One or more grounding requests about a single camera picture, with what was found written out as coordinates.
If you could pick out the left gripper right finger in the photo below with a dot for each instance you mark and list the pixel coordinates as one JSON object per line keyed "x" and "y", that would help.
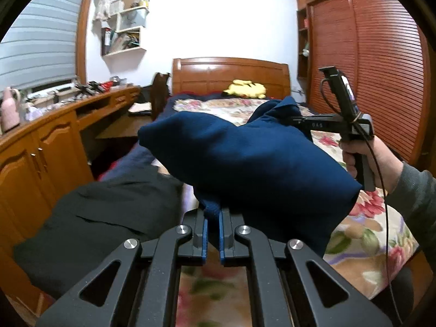
{"x": 226, "y": 237}

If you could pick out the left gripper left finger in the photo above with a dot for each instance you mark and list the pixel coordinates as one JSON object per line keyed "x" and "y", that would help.
{"x": 200, "y": 236}

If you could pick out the navy blue coat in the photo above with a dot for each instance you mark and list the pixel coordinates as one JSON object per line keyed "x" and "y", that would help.
{"x": 266, "y": 170}

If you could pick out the grey sleeve forearm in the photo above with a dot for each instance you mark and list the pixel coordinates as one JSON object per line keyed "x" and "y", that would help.
{"x": 414, "y": 198}

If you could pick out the person's right hand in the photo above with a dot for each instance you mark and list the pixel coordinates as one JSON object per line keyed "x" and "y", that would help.
{"x": 386, "y": 167}

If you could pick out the red-brown louvered wardrobe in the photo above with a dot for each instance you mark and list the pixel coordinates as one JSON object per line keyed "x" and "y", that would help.
{"x": 387, "y": 60}

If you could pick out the yellow plush toy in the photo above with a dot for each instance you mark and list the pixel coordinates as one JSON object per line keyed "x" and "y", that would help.
{"x": 246, "y": 89}

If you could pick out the black folded garment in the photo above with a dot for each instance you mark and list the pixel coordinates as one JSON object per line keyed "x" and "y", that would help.
{"x": 90, "y": 222}

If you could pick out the floral bed blanket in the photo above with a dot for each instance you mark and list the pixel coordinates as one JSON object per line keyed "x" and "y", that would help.
{"x": 371, "y": 248}

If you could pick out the dark wooden chair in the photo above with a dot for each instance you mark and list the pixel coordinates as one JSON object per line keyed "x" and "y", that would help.
{"x": 152, "y": 99}

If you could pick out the wooden headboard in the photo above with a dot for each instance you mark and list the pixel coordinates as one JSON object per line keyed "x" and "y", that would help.
{"x": 207, "y": 75}

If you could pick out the wooden desk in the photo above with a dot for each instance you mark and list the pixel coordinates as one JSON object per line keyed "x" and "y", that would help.
{"x": 40, "y": 162}

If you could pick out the pink bottle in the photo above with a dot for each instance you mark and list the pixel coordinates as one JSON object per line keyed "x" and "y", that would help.
{"x": 10, "y": 109}

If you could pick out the grey window blind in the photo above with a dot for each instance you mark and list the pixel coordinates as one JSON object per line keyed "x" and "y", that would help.
{"x": 39, "y": 47}

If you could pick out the white wall shelf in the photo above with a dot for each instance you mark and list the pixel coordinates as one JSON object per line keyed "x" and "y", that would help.
{"x": 123, "y": 26}

